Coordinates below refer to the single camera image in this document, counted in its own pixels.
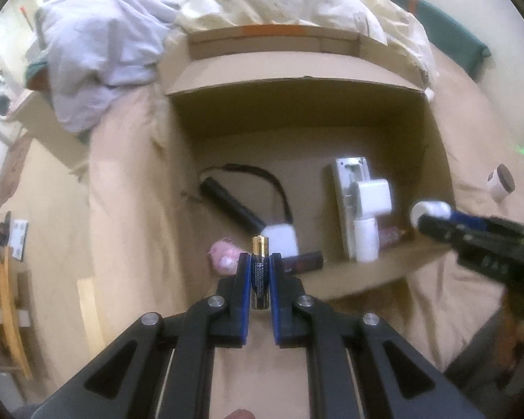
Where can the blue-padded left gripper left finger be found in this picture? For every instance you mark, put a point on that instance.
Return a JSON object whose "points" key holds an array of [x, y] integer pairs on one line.
{"points": [[160, 367]]}

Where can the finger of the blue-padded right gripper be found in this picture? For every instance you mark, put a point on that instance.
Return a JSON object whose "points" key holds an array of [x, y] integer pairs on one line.
{"points": [[475, 223]]}

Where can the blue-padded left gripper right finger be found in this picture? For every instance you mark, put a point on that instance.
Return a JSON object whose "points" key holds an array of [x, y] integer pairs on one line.
{"points": [[357, 365]]}

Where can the white pill bottle blue label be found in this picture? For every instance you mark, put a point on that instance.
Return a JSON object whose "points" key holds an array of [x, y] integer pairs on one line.
{"points": [[438, 209]]}

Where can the black gold AA battery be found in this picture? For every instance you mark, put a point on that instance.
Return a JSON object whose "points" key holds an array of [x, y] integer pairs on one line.
{"points": [[259, 262]]}

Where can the white earbuds charging case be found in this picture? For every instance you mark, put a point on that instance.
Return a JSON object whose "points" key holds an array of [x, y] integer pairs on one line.
{"points": [[282, 239]]}

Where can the white jar brown lid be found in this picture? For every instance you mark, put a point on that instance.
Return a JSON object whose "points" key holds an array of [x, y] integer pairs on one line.
{"points": [[500, 183]]}

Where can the pink patterned card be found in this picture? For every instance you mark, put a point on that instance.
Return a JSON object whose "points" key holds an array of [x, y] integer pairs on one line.
{"points": [[391, 236]]}

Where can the white pill bottle red label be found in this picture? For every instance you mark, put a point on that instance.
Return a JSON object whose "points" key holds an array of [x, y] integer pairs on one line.
{"points": [[366, 235]]}

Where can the white power adapter plug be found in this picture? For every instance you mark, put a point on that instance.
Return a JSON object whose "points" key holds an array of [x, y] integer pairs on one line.
{"points": [[371, 198]]}

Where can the dark red lighter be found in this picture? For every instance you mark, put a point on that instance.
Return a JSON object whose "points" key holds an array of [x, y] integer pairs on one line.
{"points": [[306, 262]]}

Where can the brown cardboard box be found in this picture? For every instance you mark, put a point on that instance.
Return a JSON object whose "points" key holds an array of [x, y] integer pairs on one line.
{"points": [[292, 100]]}

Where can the wooden chair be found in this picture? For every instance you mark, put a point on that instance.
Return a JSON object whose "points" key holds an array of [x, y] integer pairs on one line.
{"points": [[10, 318]]}

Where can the green pillow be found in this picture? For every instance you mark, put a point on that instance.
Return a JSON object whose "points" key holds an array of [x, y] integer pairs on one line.
{"points": [[449, 36]]}

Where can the white bathroom scale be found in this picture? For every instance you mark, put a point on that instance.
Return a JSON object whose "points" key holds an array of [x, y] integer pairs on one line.
{"points": [[17, 238]]}

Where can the white duvet with bears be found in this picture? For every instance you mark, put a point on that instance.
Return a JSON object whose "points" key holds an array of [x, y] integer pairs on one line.
{"points": [[383, 21]]}

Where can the white washing machine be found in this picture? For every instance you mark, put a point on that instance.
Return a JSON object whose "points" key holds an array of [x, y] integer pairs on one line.
{"points": [[10, 128]]}

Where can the light blue blanket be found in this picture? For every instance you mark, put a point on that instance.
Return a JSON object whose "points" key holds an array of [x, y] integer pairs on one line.
{"points": [[95, 50]]}

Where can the pink cartoon keychain case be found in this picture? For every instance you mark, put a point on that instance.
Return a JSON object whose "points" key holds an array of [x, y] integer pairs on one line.
{"points": [[223, 257]]}

